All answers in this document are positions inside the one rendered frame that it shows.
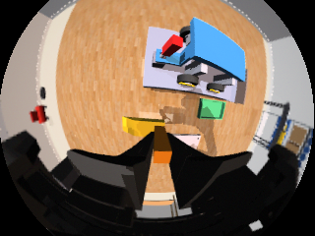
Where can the red-headed pin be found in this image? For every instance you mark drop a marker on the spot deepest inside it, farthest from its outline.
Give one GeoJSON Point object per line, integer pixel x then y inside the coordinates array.
{"type": "Point", "coordinates": [172, 45]}

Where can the yellow wheel chock with orange handle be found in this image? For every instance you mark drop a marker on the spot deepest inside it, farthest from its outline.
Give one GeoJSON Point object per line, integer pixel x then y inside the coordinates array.
{"type": "Point", "coordinates": [139, 127]}

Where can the green tray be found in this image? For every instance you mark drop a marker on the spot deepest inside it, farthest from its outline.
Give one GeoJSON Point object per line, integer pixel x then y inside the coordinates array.
{"type": "Point", "coordinates": [202, 104]}
{"type": "Point", "coordinates": [211, 109]}

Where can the small blue wheeled trolley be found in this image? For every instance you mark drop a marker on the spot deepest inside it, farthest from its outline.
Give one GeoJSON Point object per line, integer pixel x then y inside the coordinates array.
{"type": "Point", "coordinates": [207, 46]}

